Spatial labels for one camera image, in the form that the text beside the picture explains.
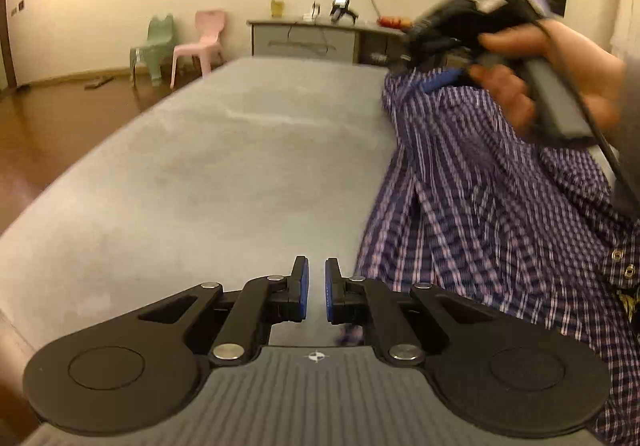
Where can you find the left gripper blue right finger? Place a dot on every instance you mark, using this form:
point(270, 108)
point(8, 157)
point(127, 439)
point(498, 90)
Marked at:
point(369, 304)

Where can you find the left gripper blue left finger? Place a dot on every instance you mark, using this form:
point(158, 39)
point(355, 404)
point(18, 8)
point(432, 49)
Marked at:
point(250, 314)

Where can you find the navy plaid shirt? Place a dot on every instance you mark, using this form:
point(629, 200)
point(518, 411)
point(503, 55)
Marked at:
point(530, 230)

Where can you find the right grey knit sleeve forearm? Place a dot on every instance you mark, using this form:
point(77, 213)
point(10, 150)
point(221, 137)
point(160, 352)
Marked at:
point(626, 192)

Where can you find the person right hand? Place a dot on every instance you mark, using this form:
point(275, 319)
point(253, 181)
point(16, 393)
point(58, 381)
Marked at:
point(576, 61)

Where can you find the red fruit plate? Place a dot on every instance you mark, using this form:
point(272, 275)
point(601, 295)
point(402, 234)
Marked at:
point(396, 23)

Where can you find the spare gripper on cabinet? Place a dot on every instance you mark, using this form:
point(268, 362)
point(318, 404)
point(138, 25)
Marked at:
point(340, 9)

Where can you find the long grey tv cabinet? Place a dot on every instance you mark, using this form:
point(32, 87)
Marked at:
point(363, 43)

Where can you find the yellow cup on cabinet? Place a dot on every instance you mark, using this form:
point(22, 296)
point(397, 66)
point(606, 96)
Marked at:
point(277, 8)

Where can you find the cream window curtain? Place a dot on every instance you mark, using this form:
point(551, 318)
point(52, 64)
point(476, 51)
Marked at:
point(626, 34)

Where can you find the pink plastic child chair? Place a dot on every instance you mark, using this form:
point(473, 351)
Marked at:
point(209, 24)

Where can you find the green plastic child chair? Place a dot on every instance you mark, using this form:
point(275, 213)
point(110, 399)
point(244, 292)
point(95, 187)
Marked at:
point(158, 47)

